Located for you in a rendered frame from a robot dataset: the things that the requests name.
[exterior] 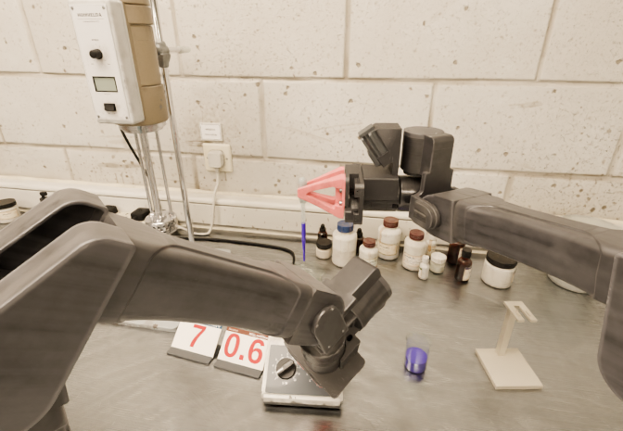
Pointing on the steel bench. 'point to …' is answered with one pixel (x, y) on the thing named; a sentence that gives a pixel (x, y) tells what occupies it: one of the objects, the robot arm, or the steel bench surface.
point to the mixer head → (120, 59)
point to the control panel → (298, 385)
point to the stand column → (169, 100)
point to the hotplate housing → (294, 395)
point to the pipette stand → (521, 375)
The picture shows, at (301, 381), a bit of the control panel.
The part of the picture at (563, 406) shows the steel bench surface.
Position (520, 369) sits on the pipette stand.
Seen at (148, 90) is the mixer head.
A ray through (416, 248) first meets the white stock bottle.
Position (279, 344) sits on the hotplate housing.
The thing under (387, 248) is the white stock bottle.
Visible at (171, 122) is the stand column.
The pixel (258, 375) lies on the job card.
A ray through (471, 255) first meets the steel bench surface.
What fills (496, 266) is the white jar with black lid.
